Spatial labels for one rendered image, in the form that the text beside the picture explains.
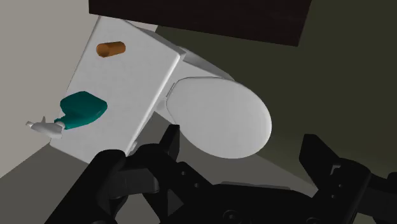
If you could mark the teal spray bottle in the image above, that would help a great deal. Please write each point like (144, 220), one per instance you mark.
(81, 109)

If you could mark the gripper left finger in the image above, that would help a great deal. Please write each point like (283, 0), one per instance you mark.
(133, 176)

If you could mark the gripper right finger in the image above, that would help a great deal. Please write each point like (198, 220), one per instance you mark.
(338, 183)

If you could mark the brown cardboard roll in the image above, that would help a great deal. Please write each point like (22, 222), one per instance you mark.
(110, 49)

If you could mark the white toilet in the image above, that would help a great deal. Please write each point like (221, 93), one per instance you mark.
(130, 90)

